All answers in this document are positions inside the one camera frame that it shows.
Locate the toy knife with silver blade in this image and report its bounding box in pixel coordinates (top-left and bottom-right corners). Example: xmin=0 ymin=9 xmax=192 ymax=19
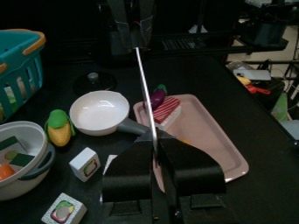
xmin=133 ymin=46 xmax=179 ymax=224

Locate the orange toy piece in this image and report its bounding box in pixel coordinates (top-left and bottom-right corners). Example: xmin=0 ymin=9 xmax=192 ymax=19
xmin=0 ymin=164 xmax=17 ymax=182

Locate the white pot with grey handles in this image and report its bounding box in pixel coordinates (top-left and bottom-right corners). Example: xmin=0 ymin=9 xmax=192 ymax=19
xmin=0 ymin=120 xmax=57 ymax=202

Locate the yellow background object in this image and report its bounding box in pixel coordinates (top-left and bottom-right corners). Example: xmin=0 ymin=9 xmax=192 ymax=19
xmin=235 ymin=74 xmax=252 ymax=87

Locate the black pot lid grey knob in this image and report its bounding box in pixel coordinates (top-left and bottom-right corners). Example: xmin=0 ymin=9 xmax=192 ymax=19
xmin=72 ymin=71 xmax=117 ymax=96

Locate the teal basket with orange handles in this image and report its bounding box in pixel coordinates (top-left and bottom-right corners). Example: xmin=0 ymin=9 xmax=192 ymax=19
xmin=0 ymin=28 xmax=48 ymax=123

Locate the white and green toy block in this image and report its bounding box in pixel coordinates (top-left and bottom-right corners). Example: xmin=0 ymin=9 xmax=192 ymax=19
xmin=0 ymin=135 xmax=29 ymax=160

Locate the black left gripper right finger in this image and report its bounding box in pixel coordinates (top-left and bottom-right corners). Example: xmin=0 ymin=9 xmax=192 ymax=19
xmin=156 ymin=129 xmax=239 ymax=224

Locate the white saucepan with grey handle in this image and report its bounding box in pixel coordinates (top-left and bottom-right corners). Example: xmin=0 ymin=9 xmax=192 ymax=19
xmin=68 ymin=89 xmax=152 ymax=137

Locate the dark green square tile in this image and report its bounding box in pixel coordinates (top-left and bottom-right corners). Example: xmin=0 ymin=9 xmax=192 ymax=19
xmin=8 ymin=152 xmax=36 ymax=168

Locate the grey flat box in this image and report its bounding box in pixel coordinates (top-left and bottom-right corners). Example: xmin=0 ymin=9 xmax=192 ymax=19
xmin=232 ymin=67 xmax=274 ymax=82

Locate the red orange hand tool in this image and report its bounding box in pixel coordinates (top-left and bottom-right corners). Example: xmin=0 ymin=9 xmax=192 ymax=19
xmin=245 ymin=84 xmax=272 ymax=95

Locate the purple toy eggplant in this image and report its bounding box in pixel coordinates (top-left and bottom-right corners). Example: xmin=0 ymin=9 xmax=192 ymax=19
xmin=144 ymin=84 xmax=169 ymax=112

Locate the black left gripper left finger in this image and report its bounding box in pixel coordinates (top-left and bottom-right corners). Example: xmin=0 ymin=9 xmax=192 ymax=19
xmin=100 ymin=129 xmax=156 ymax=224

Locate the pink plastic tray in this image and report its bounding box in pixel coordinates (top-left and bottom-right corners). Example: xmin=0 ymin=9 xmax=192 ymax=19
xmin=132 ymin=93 xmax=249 ymax=194

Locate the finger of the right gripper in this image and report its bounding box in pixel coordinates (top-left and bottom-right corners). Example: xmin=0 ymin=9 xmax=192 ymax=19
xmin=136 ymin=0 xmax=155 ymax=48
xmin=107 ymin=0 xmax=136 ymax=48

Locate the toy corn cob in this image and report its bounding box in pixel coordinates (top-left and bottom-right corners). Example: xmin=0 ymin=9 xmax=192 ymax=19
xmin=43 ymin=108 xmax=77 ymax=148

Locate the red striped toy steak block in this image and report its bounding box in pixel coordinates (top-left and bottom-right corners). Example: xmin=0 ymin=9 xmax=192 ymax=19
xmin=149 ymin=95 xmax=183 ymax=131

